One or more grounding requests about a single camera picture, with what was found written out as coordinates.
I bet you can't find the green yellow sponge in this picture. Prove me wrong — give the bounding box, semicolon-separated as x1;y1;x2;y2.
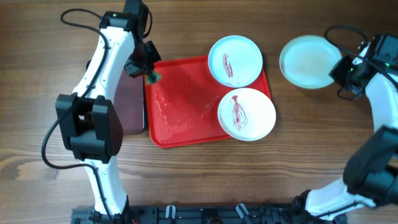
145;70;162;85

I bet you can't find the light blue plate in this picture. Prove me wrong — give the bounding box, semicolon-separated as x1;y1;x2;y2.
279;35;342;89
208;35;263;88

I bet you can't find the white stained plate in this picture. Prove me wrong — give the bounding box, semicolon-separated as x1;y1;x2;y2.
217;88;276;141

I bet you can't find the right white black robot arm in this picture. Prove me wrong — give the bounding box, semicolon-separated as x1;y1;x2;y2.
279;34;397;223

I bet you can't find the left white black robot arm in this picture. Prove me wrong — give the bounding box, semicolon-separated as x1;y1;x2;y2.
41;1;161;223

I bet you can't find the black tray brown inside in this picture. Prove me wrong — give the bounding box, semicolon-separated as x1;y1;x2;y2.
85;58;147;136

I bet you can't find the red plastic tray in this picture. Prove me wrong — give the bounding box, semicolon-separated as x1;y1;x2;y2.
145;55;271;148

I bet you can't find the light blue plate top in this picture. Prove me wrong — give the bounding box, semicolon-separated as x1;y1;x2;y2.
208;35;263;88

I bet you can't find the left black cable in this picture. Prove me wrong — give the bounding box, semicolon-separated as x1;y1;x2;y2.
41;7;114;222

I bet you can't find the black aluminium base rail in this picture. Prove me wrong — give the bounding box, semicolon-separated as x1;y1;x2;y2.
71;203;329;224

